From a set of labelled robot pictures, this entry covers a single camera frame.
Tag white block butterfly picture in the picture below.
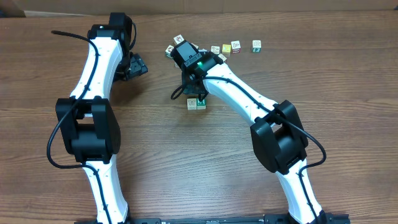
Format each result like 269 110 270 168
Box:
187 98 197 110

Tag white block green side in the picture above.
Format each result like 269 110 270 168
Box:
197 98 206 110

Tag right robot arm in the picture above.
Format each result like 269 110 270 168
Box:
170 40 324 223

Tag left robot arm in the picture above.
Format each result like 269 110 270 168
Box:
47 12 148 224

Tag white block green letters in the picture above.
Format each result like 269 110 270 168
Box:
211 45 220 55

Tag block red circle green side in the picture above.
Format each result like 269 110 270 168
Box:
165 45 174 58

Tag block with red picture top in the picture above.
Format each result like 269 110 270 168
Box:
173 34 185 45

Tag white block red side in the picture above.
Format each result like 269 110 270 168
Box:
218 54 227 63

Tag yellow block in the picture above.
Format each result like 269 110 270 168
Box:
221 44 231 57

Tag white block red bottom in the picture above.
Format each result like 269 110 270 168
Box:
231 40 241 54

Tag white block teal far right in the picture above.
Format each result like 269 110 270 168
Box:
251 40 262 53

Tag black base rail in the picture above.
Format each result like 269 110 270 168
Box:
75 213 351 224

